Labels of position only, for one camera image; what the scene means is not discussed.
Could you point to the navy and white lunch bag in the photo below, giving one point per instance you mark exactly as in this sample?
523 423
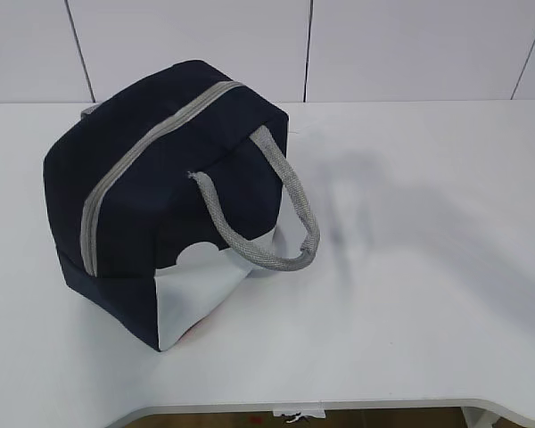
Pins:
165 197

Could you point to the white tape under table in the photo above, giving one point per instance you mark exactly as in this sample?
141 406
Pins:
292 414

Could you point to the white table leg frame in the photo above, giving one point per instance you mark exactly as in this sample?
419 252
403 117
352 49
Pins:
479 418

